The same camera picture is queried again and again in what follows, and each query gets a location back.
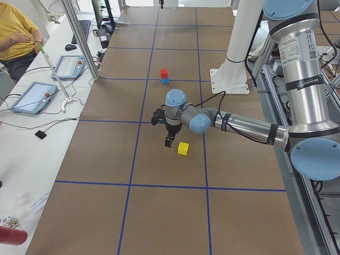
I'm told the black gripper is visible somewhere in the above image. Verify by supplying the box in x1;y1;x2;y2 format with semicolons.
151;105;182;148

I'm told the yellow cube block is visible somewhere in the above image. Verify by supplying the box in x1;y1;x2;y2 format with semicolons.
177;142;189;156

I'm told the blue cube block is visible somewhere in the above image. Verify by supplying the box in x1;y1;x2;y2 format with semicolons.
161;78;169;84

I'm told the red cube block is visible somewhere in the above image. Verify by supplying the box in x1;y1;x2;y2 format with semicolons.
159;69;169;80

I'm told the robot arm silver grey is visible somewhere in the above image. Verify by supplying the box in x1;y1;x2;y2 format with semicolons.
151;1;339;181

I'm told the grabber stick with green tip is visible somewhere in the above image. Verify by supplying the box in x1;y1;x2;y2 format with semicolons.
39;46;84;113

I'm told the blue teach pendant tablet far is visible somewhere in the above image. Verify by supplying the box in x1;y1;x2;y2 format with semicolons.
54;55;86;80

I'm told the blue teach pendant tablet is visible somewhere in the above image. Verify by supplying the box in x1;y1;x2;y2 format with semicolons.
54;55;86;80
10;82;57;115

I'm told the small black square pad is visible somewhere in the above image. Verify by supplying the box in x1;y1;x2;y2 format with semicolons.
35;130;47;139

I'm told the black computer mouse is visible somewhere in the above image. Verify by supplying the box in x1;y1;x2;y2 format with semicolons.
64;44;77;51

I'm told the blue teach pendant tablet near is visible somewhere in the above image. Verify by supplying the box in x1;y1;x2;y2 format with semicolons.
10;82;57;115

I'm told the black keyboard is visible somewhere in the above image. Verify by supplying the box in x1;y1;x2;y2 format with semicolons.
71;20;91;45

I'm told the person in yellow shirt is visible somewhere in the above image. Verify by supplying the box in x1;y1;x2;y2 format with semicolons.
1;2;43;82

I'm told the red cylinder bottle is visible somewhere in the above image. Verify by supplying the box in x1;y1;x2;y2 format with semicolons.
0;226;28;245

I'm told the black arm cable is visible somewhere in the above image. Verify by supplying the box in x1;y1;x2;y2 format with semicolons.
183;90;269;146

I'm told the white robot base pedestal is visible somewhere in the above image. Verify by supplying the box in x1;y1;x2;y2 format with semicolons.
210;0;263;94

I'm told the aluminium frame post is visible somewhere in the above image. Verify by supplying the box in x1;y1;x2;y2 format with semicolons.
62;0;99;81

